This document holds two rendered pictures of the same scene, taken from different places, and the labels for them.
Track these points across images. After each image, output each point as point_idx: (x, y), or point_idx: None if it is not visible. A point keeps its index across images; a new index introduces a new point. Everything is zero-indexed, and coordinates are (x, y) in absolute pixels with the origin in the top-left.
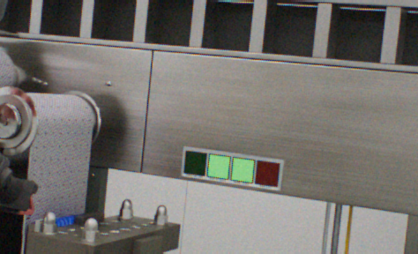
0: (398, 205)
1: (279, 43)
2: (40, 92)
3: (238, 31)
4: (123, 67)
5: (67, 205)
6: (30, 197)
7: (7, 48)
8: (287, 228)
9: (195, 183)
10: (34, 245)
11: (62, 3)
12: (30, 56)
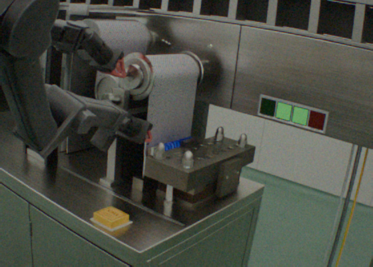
0: None
1: (329, 26)
2: (166, 48)
3: (300, 15)
4: (220, 35)
5: (177, 132)
6: (146, 133)
7: (147, 20)
8: None
9: None
10: (150, 166)
11: None
12: (160, 24)
